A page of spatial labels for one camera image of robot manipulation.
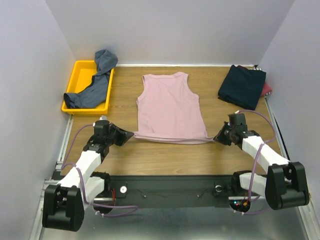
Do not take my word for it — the pink tank top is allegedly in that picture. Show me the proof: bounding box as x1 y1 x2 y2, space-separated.
134 72 214 145

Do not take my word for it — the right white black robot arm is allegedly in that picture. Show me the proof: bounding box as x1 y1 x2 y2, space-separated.
213 110 310 210

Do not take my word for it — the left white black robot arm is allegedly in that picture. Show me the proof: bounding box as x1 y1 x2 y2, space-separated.
42 119 134 232

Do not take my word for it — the folded navy tank top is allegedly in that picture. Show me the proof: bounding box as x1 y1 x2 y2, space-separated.
217 65 267 111

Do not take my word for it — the blue-grey tank top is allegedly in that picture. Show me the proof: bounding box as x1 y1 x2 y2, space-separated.
63 49 118 109

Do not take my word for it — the folded maroon tank top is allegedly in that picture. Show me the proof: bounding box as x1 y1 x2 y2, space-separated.
238 65 272 97

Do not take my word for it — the yellow plastic tray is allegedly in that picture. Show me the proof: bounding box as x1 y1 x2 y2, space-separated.
61 60 115 116

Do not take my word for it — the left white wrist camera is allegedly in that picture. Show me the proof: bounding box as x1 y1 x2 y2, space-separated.
99 115 107 121

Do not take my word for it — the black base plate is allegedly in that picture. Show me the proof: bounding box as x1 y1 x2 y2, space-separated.
95 175 247 209

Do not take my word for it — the aluminium frame rail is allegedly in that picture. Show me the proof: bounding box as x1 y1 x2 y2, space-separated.
29 117 312 240

